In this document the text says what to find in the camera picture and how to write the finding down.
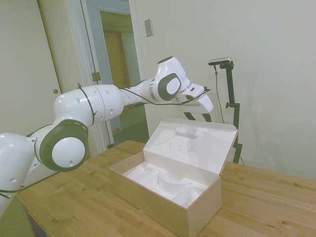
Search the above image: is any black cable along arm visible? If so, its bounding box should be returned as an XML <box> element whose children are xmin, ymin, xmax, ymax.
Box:
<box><xmin>118</xmin><ymin>86</ymin><xmax>211</xmax><ymax>107</ymax></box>

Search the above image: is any wooden door in hallway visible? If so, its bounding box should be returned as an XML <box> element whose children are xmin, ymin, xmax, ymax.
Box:
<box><xmin>103</xmin><ymin>31</ymin><xmax>132</xmax><ymax>86</ymax></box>

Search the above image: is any white moulded foam insert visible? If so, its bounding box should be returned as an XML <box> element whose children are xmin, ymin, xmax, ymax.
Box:
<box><xmin>122</xmin><ymin>163</ymin><xmax>208</xmax><ymax>208</ymax></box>

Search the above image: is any white door with knob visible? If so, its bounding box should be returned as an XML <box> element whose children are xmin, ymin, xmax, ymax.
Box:
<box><xmin>0</xmin><ymin>0</ymin><xmax>63</xmax><ymax>139</ymax></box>

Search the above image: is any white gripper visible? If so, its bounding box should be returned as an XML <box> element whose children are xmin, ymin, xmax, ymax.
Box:
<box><xmin>172</xmin><ymin>94</ymin><xmax>214</xmax><ymax>122</ymax></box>

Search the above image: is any black camera stand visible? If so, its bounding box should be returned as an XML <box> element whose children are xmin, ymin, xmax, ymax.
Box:
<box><xmin>218</xmin><ymin>61</ymin><xmax>244</xmax><ymax>164</ymax></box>

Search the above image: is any brown cardboard box with lid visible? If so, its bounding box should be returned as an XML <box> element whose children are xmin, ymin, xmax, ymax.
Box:
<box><xmin>109</xmin><ymin>118</ymin><xmax>239</xmax><ymax>237</ymax></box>

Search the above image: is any thin black camera cable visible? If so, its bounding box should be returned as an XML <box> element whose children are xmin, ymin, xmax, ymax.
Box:
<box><xmin>213</xmin><ymin>65</ymin><xmax>227</xmax><ymax>124</ymax></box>

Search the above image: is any white door frame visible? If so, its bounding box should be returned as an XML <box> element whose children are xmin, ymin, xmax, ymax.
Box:
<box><xmin>64</xmin><ymin>0</ymin><xmax>152</xmax><ymax>158</ymax></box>

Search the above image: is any grey camera on stand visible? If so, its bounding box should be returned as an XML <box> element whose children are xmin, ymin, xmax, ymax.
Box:
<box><xmin>208</xmin><ymin>57</ymin><xmax>233</xmax><ymax>67</ymax></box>

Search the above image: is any black strap around arm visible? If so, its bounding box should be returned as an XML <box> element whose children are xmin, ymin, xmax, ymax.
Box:
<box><xmin>77</xmin><ymin>83</ymin><xmax>98</xmax><ymax>126</ymax></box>

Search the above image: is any beige wall switch plate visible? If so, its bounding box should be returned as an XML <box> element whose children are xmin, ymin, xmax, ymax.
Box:
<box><xmin>144</xmin><ymin>19</ymin><xmax>154</xmax><ymax>38</ymax></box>

